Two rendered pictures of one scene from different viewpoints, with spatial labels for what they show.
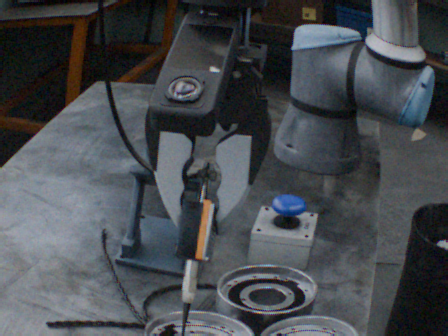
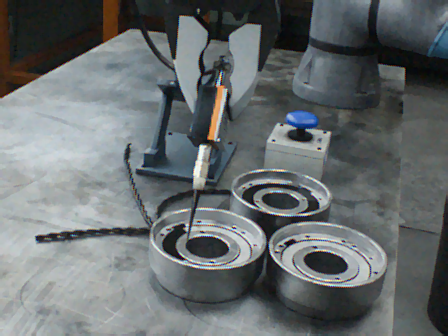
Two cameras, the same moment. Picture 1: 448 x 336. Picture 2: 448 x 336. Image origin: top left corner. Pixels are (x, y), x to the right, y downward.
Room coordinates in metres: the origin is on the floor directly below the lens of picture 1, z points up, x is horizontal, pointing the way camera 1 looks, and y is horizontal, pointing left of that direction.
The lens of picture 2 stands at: (0.01, -0.03, 1.15)
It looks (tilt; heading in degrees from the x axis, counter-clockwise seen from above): 24 degrees down; 8
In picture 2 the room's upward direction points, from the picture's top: 3 degrees clockwise
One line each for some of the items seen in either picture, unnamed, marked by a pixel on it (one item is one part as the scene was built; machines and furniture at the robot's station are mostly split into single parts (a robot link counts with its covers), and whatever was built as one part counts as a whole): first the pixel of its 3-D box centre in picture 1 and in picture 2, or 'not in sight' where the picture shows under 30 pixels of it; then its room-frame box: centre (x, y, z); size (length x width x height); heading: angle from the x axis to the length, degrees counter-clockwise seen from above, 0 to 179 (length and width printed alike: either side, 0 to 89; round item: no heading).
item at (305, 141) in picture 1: (322, 126); (340, 66); (1.10, -0.15, 0.85); 0.15 x 0.15 x 0.10
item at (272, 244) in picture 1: (285, 236); (298, 150); (0.77, -0.08, 0.82); 0.08 x 0.07 x 0.05; 170
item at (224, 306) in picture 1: (266, 302); (279, 207); (0.62, -0.06, 0.82); 0.10 x 0.10 x 0.04
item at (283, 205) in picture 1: (287, 219); (300, 133); (0.77, -0.08, 0.85); 0.04 x 0.04 x 0.05
